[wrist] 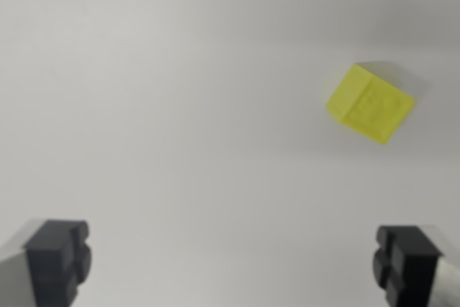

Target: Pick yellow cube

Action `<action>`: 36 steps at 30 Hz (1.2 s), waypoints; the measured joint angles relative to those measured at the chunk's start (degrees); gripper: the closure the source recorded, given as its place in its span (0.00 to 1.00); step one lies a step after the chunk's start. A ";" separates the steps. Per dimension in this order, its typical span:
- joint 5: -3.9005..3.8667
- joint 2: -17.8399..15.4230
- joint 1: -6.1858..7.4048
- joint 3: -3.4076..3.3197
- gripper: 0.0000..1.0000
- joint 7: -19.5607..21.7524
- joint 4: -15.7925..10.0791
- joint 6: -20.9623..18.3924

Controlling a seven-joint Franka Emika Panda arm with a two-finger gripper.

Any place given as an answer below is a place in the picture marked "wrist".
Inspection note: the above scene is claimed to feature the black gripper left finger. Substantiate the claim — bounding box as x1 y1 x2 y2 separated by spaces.
0 218 93 307

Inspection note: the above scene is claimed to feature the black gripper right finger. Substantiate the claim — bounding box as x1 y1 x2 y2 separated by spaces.
372 224 460 307

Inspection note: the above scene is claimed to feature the yellow cube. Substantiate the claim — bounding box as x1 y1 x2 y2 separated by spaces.
325 63 417 147

